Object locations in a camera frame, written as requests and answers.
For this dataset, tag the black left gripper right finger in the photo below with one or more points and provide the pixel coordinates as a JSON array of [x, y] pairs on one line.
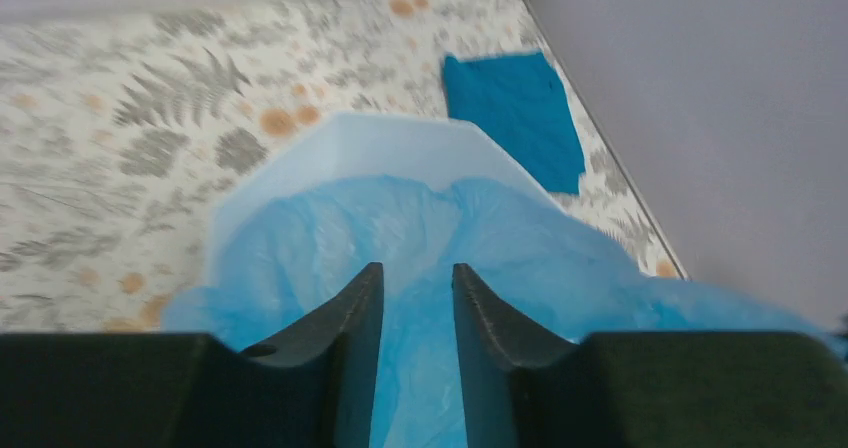
[[524, 386]]

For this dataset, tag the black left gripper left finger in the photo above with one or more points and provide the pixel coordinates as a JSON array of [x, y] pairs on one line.
[[311, 384]]

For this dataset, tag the blue plastic trash bag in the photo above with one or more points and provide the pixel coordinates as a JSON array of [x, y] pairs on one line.
[[297, 252]]

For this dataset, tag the white paper trash bin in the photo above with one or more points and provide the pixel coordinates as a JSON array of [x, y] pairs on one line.
[[436, 152]]

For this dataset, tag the teal folded cloth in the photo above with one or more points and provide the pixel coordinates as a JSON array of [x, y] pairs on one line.
[[519, 101]]

